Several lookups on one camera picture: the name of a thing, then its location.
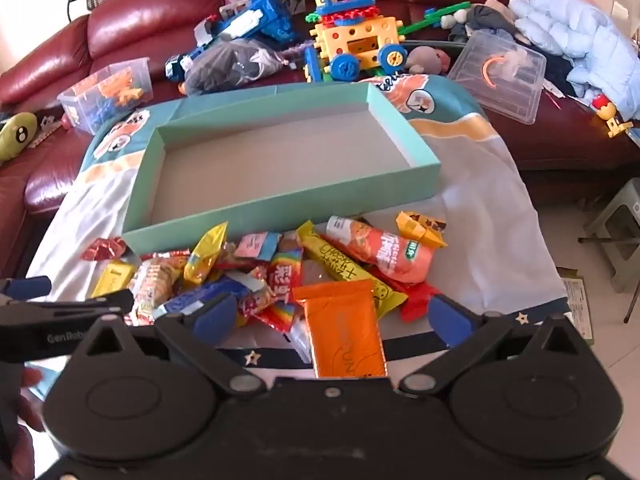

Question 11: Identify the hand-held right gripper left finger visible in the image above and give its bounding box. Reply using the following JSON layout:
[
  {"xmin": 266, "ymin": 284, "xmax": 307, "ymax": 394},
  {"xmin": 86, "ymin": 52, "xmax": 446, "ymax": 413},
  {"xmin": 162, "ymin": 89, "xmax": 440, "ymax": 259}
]
[{"xmin": 72, "ymin": 295, "xmax": 265, "ymax": 402}]

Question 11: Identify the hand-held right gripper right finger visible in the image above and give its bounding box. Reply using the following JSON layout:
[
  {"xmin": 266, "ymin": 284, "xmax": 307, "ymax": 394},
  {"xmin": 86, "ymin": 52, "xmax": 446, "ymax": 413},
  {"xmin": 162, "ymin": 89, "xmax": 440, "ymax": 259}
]
[{"xmin": 397, "ymin": 295, "xmax": 593, "ymax": 401}]

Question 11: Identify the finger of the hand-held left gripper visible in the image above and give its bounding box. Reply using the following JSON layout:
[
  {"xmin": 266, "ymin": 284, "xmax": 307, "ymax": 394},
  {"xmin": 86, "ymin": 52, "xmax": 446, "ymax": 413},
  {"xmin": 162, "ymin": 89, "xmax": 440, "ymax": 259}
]
[
  {"xmin": 0, "ymin": 276, "xmax": 52, "ymax": 306},
  {"xmin": 35, "ymin": 291, "xmax": 136, "ymax": 317}
]

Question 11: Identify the noodle print snack packet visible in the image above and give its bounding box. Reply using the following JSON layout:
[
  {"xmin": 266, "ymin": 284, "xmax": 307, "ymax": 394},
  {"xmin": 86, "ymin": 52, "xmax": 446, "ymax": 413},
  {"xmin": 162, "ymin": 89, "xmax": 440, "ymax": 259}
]
[{"xmin": 127, "ymin": 252, "xmax": 191, "ymax": 323}]

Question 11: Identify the pile of snack packets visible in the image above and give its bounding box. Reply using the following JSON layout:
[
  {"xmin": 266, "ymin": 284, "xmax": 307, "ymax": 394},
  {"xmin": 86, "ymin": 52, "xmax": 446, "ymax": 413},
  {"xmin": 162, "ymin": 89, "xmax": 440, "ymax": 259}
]
[{"xmin": 81, "ymin": 211, "xmax": 447, "ymax": 333}]

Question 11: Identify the orange-red long snack packet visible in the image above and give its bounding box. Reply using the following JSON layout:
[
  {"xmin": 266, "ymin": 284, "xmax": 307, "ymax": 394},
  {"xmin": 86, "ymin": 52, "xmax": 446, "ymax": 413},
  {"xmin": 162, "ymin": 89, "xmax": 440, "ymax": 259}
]
[{"xmin": 325, "ymin": 216, "xmax": 433, "ymax": 286}]

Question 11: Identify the orange foil snack packet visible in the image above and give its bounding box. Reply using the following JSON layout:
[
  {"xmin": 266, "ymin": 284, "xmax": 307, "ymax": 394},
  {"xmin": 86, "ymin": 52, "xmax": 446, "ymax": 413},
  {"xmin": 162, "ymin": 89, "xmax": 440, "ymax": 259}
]
[{"xmin": 291, "ymin": 280, "xmax": 391, "ymax": 380}]

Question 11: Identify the long yellow printed snack packet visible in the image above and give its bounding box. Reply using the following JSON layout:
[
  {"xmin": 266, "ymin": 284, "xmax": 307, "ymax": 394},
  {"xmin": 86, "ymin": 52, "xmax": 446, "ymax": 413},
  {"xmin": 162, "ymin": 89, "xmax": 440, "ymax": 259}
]
[{"xmin": 296, "ymin": 220, "xmax": 408, "ymax": 318}]

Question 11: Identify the teal cardboard box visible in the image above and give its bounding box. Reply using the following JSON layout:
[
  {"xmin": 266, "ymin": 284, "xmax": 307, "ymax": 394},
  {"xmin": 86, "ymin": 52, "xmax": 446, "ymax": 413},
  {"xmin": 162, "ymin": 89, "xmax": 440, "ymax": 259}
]
[{"xmin": 121, "ymin": 81, "xmax": 442, "ymax": 252}]

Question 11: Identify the person's left hand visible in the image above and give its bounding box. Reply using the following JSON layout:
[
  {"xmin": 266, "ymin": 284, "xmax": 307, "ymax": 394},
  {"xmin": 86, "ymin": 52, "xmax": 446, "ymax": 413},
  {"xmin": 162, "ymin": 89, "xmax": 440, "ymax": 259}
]
[{"xmin": 17, "ymin": 366, "xmax": 48, "ymax": 433}]

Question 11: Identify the printed blanket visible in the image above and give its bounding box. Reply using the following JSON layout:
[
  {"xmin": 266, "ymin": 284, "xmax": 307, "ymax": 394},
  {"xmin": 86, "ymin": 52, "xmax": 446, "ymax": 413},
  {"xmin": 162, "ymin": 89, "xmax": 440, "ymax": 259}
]
[{"xmin": 25, "ymin": 74, "xmax": 571, "ymax": 376}]

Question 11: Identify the cardboard sheet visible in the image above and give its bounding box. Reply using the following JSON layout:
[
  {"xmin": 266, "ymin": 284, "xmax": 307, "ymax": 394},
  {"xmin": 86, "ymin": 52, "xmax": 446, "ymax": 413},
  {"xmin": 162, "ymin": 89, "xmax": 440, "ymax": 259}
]
[{"xmin": 557, "ymin": 267, "xmax": 596, "ymax": 348}]

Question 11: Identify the green plush toy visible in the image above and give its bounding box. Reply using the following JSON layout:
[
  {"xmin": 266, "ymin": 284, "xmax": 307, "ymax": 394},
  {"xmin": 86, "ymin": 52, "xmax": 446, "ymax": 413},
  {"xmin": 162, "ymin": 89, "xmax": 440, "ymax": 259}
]
[{"xmin": 0, "ymin": 112, "xmax": 39, "ymax": 163}]

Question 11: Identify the grey plastic stool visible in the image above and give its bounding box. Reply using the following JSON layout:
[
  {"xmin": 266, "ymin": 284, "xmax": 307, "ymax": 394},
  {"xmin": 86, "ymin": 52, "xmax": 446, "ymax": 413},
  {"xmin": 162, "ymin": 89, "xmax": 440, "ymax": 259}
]
[{"xmin": 580, "ymin": 177, "xmax": 640, "ymax": 323}]

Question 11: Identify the clear bin of toy blocks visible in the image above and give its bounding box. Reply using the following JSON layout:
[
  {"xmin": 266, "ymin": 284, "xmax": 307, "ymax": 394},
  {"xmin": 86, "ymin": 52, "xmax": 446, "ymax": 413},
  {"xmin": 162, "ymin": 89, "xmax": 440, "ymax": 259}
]
[{"xmin": 57, "ymin": 56, "xmax": 152, "ymax": 135}]

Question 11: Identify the clear bag of dark clothes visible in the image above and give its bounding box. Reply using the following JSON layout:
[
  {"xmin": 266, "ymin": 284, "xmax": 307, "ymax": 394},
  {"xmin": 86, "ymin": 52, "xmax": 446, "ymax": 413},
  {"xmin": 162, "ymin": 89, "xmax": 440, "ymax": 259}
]
[{"xmin": 184, "ymin": 40, "xmax": 283, "ymax": 96}]

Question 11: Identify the pink plush toy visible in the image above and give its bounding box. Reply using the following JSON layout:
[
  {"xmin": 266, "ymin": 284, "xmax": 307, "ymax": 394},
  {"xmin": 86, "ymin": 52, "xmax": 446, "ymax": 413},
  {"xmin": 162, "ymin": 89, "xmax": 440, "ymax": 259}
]
[{"xmin": 405, "ymin": 46, "xmax": 453, "ymax": 77}]

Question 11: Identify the yellow red toy figure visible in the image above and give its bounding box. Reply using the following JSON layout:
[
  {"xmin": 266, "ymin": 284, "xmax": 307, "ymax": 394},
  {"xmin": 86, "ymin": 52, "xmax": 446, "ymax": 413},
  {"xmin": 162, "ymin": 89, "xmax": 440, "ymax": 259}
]
[{"xmin": 591, "ymin": 94, "xmax": 635, "ymax": 138}]

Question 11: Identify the dark red leather sofa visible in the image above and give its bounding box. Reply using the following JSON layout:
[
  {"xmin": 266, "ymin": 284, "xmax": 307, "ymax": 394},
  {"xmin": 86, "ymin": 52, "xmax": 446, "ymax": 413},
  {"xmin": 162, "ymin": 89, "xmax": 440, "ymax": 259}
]
[{"xmin": 0, "ymin": 0, "xmax": 640, "ymax": 281}]

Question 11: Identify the yellow blue toy vehicle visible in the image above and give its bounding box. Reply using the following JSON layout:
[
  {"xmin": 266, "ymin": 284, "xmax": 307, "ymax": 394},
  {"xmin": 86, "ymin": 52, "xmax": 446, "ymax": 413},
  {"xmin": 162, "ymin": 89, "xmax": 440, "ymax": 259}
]
[{"xmin": 302, "ymin": 0, "xmax": 408, "ymax": 83}]

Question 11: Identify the grey garment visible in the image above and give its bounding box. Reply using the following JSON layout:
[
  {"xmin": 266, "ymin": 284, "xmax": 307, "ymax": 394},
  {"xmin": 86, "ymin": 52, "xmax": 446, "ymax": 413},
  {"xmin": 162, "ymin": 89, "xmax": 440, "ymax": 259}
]
[{"xmin": 440, "ymin": 2, "xmax": 521, "ymax": 43}]

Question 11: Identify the green toy rod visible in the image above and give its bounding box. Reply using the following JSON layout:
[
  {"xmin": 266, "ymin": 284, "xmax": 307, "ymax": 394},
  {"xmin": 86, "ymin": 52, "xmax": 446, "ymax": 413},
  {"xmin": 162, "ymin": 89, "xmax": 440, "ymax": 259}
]
[{"xmin": 400, "ymin": 2, "xmax": 473, "ymax": 36}]

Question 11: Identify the light blue down jacket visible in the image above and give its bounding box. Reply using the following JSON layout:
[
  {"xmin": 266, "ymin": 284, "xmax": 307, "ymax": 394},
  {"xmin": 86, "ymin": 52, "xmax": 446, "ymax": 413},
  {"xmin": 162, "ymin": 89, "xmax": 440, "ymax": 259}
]
[{"xmin": 510, "ymin": 0, "xmax": 640, "ymax": 121}]

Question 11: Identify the clear plastic lid orange handle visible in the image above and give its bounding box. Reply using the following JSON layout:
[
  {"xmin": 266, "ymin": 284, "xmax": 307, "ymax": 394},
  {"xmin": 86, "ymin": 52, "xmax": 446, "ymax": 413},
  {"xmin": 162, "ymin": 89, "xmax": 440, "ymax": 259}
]
[{"xmin": 446, "ymin": 29, "xmax": 547, "ymax": 125}]

